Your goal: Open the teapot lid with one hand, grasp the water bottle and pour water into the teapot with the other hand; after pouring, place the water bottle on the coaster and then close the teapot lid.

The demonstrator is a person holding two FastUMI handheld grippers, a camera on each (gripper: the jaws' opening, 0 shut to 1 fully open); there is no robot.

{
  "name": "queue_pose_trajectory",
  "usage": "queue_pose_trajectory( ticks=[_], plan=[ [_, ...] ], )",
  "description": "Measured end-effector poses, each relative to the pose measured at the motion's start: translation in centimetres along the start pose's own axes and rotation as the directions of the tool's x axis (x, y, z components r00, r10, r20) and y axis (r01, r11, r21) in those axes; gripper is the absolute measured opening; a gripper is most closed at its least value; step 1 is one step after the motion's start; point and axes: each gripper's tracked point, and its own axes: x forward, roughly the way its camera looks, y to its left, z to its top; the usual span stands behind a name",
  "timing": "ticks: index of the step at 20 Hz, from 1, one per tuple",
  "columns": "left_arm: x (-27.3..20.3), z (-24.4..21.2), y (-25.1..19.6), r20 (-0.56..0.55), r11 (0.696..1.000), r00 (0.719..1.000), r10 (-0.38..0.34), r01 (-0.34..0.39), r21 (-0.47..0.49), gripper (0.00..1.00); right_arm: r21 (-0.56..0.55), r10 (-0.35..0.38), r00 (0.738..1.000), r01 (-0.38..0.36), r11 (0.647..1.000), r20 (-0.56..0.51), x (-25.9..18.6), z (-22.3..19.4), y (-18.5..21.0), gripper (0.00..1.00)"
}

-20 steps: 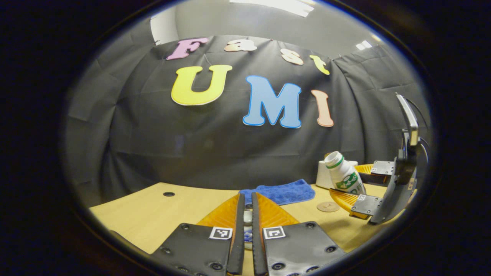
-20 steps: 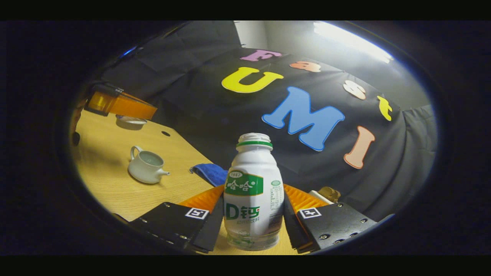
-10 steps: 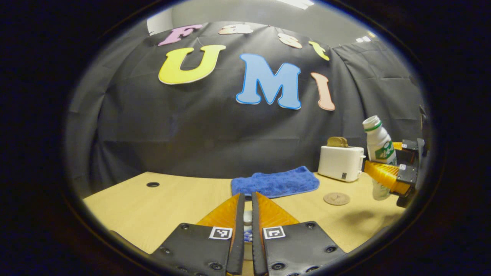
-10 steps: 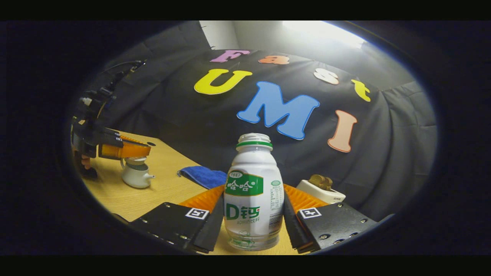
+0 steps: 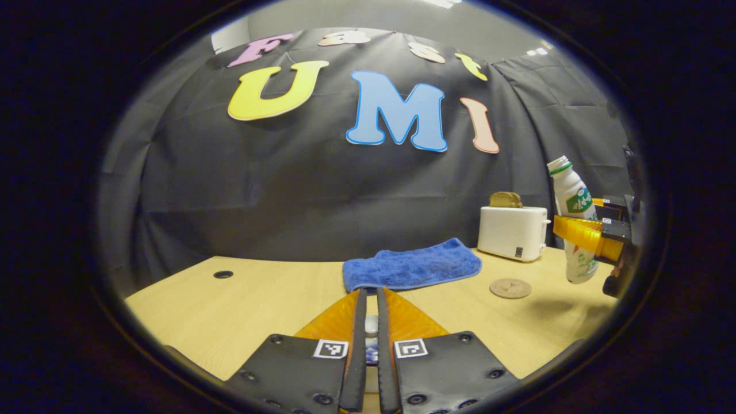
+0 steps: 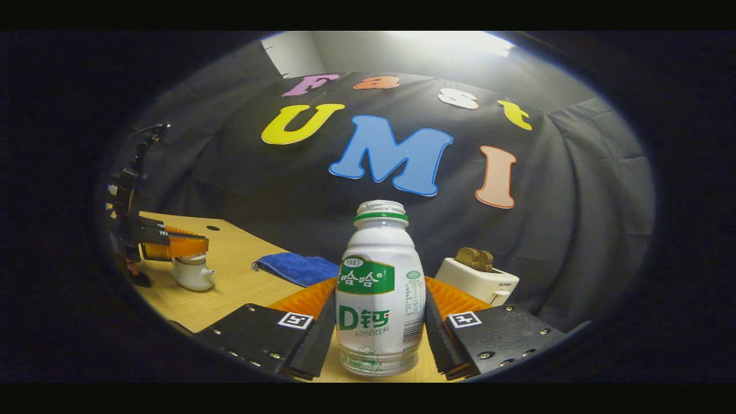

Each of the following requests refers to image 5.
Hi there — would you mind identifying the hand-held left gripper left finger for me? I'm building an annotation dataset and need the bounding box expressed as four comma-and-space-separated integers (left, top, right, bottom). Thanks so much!
223, 287, 369, 414

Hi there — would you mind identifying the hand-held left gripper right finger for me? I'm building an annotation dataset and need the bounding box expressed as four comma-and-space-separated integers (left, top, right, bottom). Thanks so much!
377, 286, 521, 414

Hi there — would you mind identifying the white green-label water bottle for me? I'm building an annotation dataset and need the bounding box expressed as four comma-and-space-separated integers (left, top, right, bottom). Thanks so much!
547, 156, 601, 285

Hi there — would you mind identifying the round brown coaster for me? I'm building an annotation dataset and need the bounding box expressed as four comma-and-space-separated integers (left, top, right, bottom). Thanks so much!
489, 278, 532, 300

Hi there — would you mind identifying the white toaster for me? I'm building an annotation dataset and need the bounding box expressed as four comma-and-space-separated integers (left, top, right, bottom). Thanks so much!
477, 206, 550, 262

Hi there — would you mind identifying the brown bread slice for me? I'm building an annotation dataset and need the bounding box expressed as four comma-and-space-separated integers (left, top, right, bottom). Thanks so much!
489, 191, 524, 209

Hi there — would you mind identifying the blue towel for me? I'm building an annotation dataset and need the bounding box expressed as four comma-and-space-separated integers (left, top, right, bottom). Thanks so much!
343, 237, 482, 293

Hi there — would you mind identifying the black backdrop cloth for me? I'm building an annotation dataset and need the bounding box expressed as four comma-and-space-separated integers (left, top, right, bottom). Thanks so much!
98, 26, 639, 282

